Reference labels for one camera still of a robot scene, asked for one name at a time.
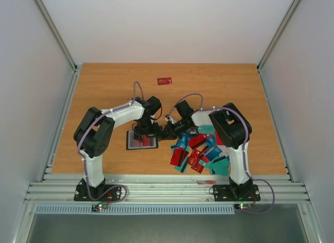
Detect blue card centre right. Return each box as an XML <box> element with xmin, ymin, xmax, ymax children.
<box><xmin>206</xmin><ymin>136</ymin><xmax>217</xmax><ymax>147</ymax></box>

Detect red card stripe centre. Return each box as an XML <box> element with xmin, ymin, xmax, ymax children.
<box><xmin>188</xmin><ymin>134</ymin><xmax>206</xmax><ymax>149</ymax></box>

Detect grey slotted cable duct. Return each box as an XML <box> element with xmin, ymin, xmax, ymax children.
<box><xmin>35</xmin><ymin>204</ymin><xmax>235</xmax><ymax>215</ymax></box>

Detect teal VIP chip card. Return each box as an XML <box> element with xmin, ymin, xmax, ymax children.
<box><xmin>198</xmin><ymin>125</ymin><xmax>214</xmax><ymax>134</ymax></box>

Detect red chip card bottom centre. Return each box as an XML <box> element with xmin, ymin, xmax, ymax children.
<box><xmin>187</xmin><ymin>149</ymin><xmax>200</xmax><ymax>167</ymax></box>

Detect black VIP card tilted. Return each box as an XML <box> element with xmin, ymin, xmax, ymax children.
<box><xmin>187</xmin><ymin>128</ymin><xmax>198</xmax><ymax>136</ymax></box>

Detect right aluminium corner post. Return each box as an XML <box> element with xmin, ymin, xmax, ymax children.
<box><xmin>257</xmin><ymin>0</ymin><xmax>302</xmax><ymax>73</ymax></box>

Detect teal card stripe bottom centre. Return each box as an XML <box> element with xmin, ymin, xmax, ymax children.
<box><xmin>174</xmin><ymin>159</ymin><xmax>188</xmax><ymax>173</ymax></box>

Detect teal card stripe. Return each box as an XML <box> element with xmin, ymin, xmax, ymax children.
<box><xmin>209</xmin><ymin>156</ymin><xmax>230</xmax><ymax>176</ymax></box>
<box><xmin>174</xmin><ymin>159</ymin><xmax>188</xmax><ymax>173</ymax></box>

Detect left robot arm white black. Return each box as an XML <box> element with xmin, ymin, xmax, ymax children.
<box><xmin>74</xmin><ymin>96</ymin><xmax>162</xmax><ymax>203</ymax></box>

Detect teal card stripe bottom right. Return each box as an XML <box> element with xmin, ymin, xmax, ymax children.
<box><xmin>209</xmin><ymin>156</ymin><xmax>230</xmax><ymax>176</ymax></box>

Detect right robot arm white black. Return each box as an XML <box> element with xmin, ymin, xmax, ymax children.
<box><xmin>162</xmin><ymin>100</ymin><xmax>253</xmax><ymax>200</ymax></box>

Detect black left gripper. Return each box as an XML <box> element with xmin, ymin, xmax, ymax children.
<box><xmin>134</xmin><ymin>118</ymin><xmax>163</xmax><ymax>142</ymax></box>

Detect aluminium rail frame front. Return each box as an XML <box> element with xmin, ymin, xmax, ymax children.
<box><xmin>25</xmin><ymin>173</ymin><xmax>310</xmax><ymax>204</ymax></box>

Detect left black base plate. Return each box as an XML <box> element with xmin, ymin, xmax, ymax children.
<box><xmin>74</xmin><ymin>182</ymin><xmax>123</xmax><ymax>202</ymax></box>

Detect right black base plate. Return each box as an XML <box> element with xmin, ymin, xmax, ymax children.
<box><xmin>212</xmin><ymin>184</ymin><xmax>261</xmax><ymax>202</ymax></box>

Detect controller board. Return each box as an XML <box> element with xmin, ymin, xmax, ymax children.
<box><xmin>91</xmin><ymin>203</ymin><xmax>108</xmax><ymax>212</ymax></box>
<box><xmin>234</xmin><ymin>203</ymin><xmax>253</xmax><ymax>210</ymax></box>

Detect blue card under red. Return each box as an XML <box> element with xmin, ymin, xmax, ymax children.
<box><xmin>175</xmin><ymin>133</ymin><xmax>190</xmax><ymax>150</ymax></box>

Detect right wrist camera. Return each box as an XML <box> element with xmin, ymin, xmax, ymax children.
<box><xmin>165</xmin><ymin>115</ymin><xmax>175</xmax><ymax>124</ymax></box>

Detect lone red card far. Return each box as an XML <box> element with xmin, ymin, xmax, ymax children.
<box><xmin>157</xmin><ymin>77</ymin><xmax>172</xmax><ymax>85</ymax></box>

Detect right controller board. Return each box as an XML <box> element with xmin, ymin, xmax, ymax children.
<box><xmin>234</xmin><ymin>203</ymin><xmax>253</xmax><ymax>210</ymax></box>

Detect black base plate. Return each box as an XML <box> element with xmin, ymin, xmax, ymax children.
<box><xmin>74</xmin><ymin>182</ymin><xmax>123</xmax><ymax>202</ymax></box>
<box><xmin>212</xmin><ymin>184</ymin><xmax>261</xmax><ymax>202</ymax></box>

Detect red card black stripe upright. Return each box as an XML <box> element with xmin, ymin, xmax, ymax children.
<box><xmin>170</xmin><ymin>147</ymin><xmax>189</xmax><ymax>167</ymax></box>

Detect left controller board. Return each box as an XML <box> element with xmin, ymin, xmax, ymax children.
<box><xmin>91</xmin><ymin>203</ymin><xmax>108</xmax><ymax>212</ymax></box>

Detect left aluminium corner post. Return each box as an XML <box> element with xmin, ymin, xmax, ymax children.
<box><xmin>33</xmin><ymin>0</ymin><xmax>78</xmax><ymax>72</ymax></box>

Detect black leather card holder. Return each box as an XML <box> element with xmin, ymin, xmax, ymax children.
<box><xmin>126</xmin><ymin>131</ymin><xmax>159</xmax><ymax>151</ymax></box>

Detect aluminium corner post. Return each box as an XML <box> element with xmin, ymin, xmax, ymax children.
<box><xmin>257</xmin><ymin>0</ymin><xmax>302</xmax><ymax>73</ymax></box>
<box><xmin>33</xmin><ymin>0</ymin><xmax>78</xmax><ymax>72</ymax></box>

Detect red VIP card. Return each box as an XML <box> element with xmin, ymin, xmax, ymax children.
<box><xmin>128</xmin><ymin>138</ymin><xmax>142</xmax><ymax>149</ymax></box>
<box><xmin>142</xmin><ymin>136</ymin><xmax>155</xmax><ymax>147</ymax></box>

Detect white patterned card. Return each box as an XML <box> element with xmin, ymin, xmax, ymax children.
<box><xmin>217</xmin><ymin>145</ymin><xmax>229</xmax><ymax>157</ymax></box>

